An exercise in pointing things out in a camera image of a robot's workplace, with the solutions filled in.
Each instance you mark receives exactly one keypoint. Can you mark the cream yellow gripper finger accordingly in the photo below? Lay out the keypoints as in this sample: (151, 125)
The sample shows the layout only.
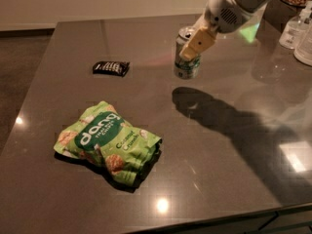
(199, 42)

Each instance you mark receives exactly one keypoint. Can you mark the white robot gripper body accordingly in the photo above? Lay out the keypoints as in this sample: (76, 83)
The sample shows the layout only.
(219, 13)

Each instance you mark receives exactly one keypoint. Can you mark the green white 7up can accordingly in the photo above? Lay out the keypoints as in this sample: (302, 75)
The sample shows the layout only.
(185, 69)

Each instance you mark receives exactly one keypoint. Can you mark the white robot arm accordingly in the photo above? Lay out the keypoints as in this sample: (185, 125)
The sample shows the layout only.
(249, 5)

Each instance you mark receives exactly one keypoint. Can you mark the dark box stand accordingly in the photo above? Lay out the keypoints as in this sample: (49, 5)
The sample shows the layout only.
(276, 15)

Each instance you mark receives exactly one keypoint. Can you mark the clear plastic bottle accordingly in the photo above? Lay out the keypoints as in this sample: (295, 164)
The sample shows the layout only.
(295, 28)
(303, 51)

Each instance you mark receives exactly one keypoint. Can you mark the black snack bar wrapper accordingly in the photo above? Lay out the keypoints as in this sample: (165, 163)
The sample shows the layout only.
(115, 68)

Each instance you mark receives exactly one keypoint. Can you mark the green dang chips bag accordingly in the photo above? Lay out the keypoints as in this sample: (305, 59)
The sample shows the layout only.
(105, 139)

